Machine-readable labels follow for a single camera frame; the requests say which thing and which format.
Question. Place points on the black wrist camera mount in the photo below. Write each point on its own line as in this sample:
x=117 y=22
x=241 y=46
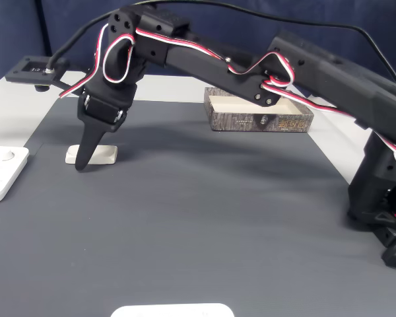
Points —
x=19 y=74

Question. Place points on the white block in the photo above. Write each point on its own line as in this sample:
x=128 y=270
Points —
x=107 y=154

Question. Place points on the grey table mat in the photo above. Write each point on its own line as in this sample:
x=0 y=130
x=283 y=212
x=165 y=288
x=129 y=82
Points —
x=184 y=214

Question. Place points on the white camera stand base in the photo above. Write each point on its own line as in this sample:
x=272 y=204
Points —
x=171 y=311
x=3 y=175

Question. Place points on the dark blue partition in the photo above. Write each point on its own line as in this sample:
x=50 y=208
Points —
x=234 y=29

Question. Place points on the patterned cardboard box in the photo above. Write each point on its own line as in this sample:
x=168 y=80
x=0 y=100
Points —
x=237 y=123

